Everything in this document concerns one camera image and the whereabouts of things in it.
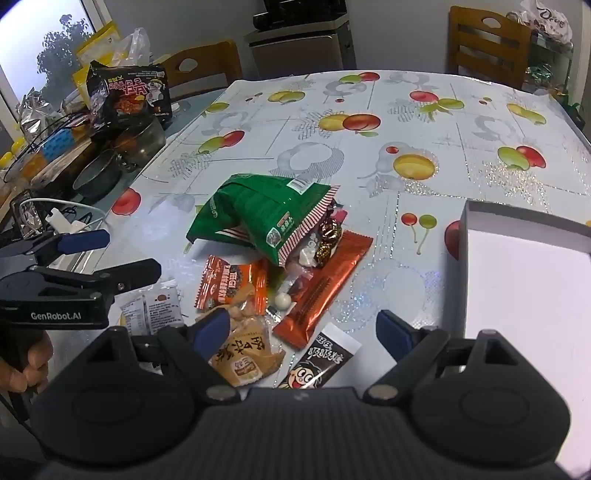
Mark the black noodle packet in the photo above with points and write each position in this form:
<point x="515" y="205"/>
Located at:
<point x="134" y="92"/>

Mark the brown gold foil candy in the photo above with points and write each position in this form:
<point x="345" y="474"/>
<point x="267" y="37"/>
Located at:
<point x="331" y="230"/>

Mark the long orange wafer bar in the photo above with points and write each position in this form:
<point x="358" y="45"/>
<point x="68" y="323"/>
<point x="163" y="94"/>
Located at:
<point x="323" y="290"/>

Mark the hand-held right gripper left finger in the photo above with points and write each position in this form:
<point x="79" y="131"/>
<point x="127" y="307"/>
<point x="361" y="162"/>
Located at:
<point x="210" y="330"/>

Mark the dark frying pan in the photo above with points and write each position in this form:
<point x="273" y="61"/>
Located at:
<point x="97" y="177"/>

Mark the pink candy wrapper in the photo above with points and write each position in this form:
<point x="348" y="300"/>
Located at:
<point x="339" y="216"/>

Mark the green snack bag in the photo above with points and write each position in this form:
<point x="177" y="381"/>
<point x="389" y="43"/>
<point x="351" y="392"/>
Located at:
<point x="249" y="207"/>

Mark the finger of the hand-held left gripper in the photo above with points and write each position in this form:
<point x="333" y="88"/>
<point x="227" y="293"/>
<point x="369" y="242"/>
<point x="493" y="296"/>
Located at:
<point x="134" y="273"/>
<point x="83" y="241"/>

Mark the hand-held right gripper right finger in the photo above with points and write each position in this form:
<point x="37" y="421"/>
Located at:
<point x="392" y="330"/>

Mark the black white candy packet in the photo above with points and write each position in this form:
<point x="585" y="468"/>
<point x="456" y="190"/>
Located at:
<point x="323" y="355"/>

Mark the white snack sachet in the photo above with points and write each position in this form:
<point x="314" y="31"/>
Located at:
<point x="133" y="316"/>
<point x="161" y="307"/>

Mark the white charger plug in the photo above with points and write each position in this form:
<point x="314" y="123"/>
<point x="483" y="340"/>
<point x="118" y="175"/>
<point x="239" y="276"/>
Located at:
<point x="62" y="220"/>

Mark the beige cracker packet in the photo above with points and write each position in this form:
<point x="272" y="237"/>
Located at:
<point x="249" y="350"/>

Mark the white wrapped candy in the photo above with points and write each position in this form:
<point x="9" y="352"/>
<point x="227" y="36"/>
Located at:
<point x="307" y="251"/>

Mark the cluttered storage shelf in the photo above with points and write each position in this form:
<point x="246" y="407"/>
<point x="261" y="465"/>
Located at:
<point x="549" y="69"/>

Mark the person's left hand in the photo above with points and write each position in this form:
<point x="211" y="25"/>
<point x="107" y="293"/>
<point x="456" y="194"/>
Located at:
<point x="39" y="364"/>

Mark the grey cardboard box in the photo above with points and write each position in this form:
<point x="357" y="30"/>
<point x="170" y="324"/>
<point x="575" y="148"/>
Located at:
<point x="521" y="277"/>

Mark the metal pot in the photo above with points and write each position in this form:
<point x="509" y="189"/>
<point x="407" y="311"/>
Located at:
<point x="143" y="138"/>

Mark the small orange snack packet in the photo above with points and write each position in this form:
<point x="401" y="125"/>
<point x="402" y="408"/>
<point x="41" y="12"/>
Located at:
<point x="226" y="281"/>

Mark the wooden chair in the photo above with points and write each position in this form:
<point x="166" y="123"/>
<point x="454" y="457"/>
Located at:
<point x="466" y="50"/>
<point x="217" y="64"/>

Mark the white printed plastic bag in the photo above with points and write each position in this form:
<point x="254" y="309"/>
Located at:
<point x="547" y="18"/>

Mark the silver foil bag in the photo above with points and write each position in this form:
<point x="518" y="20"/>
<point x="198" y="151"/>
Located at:
<point x="32" y="110"/>

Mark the clear plastic bag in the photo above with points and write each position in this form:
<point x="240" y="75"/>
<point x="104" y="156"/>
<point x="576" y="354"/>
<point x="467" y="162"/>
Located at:
<point x="134" y="48"/>

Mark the window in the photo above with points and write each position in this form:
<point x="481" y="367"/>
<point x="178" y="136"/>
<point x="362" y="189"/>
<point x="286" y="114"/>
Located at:
<point x="41" y="41"/>

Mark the yellow paper bag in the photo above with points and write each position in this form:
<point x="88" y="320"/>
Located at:
<point x="99" y="44"/>

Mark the blue sponge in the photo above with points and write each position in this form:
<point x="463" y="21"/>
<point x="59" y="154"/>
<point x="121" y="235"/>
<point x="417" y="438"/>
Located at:
<point x="57" y="143"/>

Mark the fruit print tablecloth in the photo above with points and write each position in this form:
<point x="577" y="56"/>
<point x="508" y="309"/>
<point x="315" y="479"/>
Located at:
<point x="323" y="152"/>

